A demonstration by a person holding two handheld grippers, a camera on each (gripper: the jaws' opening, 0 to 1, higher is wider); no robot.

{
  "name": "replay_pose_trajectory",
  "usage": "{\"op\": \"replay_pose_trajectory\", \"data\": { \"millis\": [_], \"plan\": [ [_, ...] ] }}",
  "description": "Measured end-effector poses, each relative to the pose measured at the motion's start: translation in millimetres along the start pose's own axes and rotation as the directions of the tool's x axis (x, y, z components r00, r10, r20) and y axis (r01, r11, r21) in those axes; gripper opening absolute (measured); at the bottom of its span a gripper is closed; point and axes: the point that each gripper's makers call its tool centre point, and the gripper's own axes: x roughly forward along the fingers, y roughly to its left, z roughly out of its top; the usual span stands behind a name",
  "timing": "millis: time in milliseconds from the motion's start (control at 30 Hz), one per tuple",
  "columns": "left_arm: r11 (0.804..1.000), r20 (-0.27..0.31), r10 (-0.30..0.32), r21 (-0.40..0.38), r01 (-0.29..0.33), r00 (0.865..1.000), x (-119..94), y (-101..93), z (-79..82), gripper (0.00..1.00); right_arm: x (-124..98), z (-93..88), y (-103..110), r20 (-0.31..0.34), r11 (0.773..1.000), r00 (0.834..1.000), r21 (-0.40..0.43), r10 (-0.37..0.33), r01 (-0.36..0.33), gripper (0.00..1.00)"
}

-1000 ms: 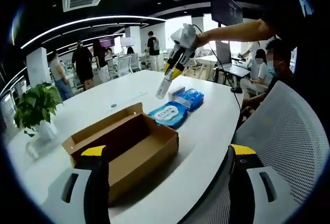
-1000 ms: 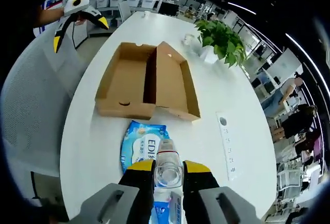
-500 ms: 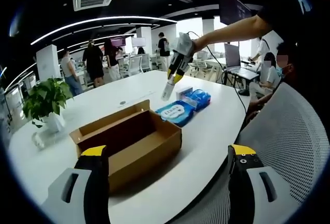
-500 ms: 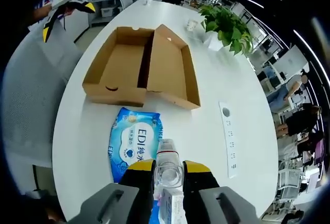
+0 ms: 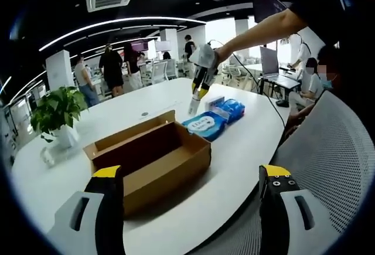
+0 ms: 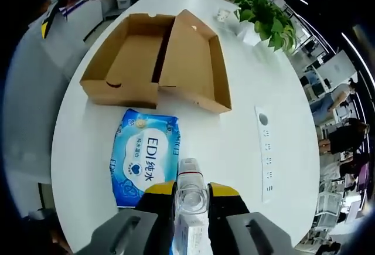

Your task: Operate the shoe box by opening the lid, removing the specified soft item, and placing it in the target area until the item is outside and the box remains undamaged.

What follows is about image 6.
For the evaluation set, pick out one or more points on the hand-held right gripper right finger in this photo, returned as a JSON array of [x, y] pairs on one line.
[[257, 234]]

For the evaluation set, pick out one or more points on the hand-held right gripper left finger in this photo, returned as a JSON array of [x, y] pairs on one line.
[[123, 234]]

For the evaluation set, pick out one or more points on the white printed carton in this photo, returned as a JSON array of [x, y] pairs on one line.
[[192, 237]]

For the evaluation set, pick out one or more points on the brown cardboard shoe box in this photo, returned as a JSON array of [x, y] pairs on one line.
[[134, 55]]

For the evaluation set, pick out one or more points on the clear spray bottle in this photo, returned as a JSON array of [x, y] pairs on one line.
[[190, 190]]

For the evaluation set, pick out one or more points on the blue wet wipes pack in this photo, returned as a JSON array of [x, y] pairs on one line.
[[143, 155]]

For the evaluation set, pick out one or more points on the white mesh office chair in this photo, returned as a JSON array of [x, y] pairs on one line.
[[35, 91]]

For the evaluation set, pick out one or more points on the white table socket strip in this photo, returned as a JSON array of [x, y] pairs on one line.
[[266, 155]]

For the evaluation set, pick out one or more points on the white mug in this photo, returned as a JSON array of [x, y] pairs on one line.
[[223, 15]]

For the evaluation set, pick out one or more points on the green potted plant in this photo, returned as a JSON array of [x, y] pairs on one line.
[[263, 14]]

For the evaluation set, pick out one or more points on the white square pillar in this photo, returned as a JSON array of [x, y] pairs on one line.
[[335, 71]]

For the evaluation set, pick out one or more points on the long curved ceiling light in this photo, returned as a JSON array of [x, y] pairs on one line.
[[359, 50]]

